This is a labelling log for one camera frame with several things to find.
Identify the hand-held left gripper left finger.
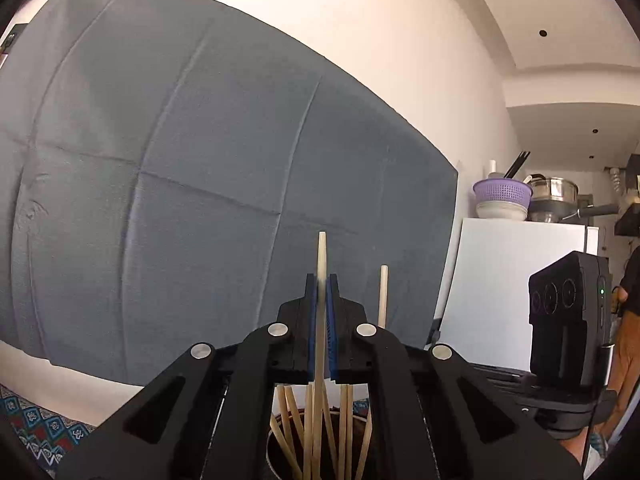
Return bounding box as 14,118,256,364
55,272,321,480

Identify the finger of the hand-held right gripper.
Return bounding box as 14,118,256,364
470,363,532,397

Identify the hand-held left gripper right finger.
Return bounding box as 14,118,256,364
326,272,584,480

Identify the bunch of wooden chopsticks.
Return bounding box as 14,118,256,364
269,265,389,480

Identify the light bamboo chopstick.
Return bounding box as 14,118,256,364
309,231,329,480

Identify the black cylindrical utensil holder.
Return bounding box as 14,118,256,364
264,399,375,480

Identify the person's right forearm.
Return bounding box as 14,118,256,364
611,240,640,441

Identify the person's right hand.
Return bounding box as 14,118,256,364
557,427,603,460

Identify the white board panel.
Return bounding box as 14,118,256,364
432,217,587,356

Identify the person's light clothing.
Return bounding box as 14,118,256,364
582,446,610,469

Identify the steel cooking pot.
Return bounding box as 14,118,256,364
524,175,580,224

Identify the white bowl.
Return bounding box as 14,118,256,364
475,201,529,222

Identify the purple plastic colander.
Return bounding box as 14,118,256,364
472,178,534,209

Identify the grey backdrop cloth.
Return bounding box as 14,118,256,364
0,0,459,387

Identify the blue patterned tablecloth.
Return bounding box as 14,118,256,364
0,381,97,479

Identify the black cable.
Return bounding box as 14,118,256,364
579,399,602,480

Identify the black pan handle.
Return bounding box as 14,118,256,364
562,203,621,219

